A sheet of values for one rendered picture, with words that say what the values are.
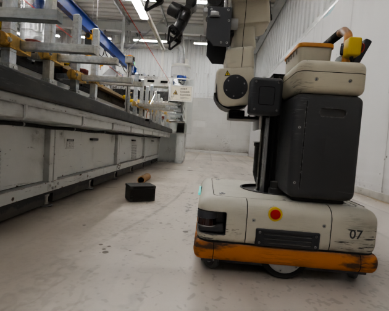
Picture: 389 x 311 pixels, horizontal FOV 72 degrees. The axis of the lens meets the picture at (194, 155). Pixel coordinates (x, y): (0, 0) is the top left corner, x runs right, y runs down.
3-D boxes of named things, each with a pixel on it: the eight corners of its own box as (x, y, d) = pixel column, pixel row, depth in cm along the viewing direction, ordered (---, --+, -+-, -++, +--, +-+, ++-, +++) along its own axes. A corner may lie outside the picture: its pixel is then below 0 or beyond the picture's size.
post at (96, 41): (96, 103, 177) (100, 29, 174) (94, 103, 173) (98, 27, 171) (91, 103, 177) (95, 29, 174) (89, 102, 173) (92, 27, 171)
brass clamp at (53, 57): (65, 66, 133) (65, 56, 133) (49, 58, 120) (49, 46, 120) (53, 65, 134) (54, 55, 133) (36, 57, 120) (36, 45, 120)
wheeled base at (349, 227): (311, 225, 158) (315, 183, 156) (381, 281, 94) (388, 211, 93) (197, 216, 161) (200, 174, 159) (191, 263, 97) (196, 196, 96)
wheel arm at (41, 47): (97, 58, 104) (97, 46, 104) (93, 55, 101) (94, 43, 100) (-11, 51, 106) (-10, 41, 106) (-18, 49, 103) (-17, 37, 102)
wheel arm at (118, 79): (132, 85, 154) (133, 78, 154) (131, 84, 151) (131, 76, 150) (58, 81, 156) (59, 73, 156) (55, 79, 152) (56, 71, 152)
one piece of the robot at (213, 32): (232, 65, 138) (236, 23, 137) (239, 46, 110) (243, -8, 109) (201, 63, 138) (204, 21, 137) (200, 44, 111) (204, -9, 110)
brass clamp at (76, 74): (87, 84, 158) (87, 75, 158) (76, 78, 145) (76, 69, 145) (77, 83, 159) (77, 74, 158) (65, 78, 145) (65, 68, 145)
